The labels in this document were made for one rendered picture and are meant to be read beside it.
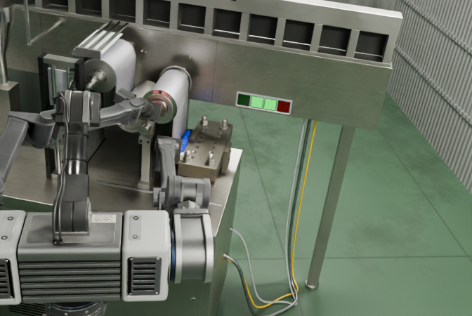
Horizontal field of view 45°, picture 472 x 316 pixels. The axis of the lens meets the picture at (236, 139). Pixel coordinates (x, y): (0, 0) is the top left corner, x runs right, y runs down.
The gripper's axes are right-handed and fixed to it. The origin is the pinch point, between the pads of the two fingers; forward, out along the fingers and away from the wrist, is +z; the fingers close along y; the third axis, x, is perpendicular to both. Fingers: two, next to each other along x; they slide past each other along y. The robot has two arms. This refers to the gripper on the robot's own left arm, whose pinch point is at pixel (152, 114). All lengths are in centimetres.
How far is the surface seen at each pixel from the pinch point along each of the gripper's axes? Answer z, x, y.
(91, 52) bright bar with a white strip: -12.4, 19.2, -23.8
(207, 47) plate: 19.4, 35.0, 14.3
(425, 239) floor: 172, -35, 149
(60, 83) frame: -11.4, 6.2, -34.2
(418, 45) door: 292, 135, 155
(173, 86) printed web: 6.4, 13.4, 5.2
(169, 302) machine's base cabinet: 28, -75, 12
